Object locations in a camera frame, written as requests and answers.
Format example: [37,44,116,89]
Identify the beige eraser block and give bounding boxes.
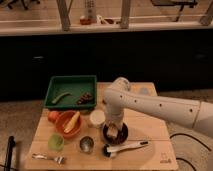
[107,129,118,137]

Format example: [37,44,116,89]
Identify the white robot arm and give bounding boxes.
[103,77,213,138]

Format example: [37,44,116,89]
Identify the dark purple bowl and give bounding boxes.
[103,124,128,145]

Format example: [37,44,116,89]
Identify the orange bowl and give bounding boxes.
[55,111,82,139]

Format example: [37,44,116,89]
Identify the white cup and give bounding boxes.
[89,109,105,128]

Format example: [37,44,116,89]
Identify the brown grape bunch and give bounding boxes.
[76,93,93,105]

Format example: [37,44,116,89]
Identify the small metal cup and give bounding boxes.
[79,136,94,154]

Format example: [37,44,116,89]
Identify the yellow banana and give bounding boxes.
[64,112,80,133]

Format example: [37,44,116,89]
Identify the wooden board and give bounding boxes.
[24,82,180,171]

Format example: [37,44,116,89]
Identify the green plastic tray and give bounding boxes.
[44,75,97,110]

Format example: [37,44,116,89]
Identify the green bean pod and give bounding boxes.
[51,92,72,104]

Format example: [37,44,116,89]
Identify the red tomato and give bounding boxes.
[48,111,60,123]

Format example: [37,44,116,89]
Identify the green plastic cup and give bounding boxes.
[48,134,64,151]

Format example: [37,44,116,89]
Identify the silver fork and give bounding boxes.
[32,154,65,164]

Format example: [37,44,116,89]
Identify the black pole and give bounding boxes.
[4,136,16,171]

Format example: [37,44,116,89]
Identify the white bottle red base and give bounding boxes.
[80,0,97,25]

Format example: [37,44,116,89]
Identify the black cable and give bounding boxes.
[169,132,213,171]

